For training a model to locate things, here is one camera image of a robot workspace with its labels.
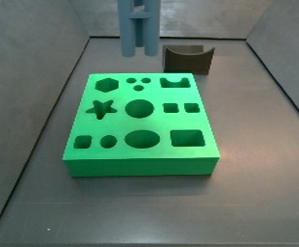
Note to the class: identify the dark brown curved block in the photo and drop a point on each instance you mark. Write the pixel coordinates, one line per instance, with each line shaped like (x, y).
(187, 58)

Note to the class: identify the blue three prong object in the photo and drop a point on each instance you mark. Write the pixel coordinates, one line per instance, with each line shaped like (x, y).
(139, 21)

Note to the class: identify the green shape sorter block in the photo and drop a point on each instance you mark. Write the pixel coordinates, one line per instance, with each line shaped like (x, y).
(140, 126)

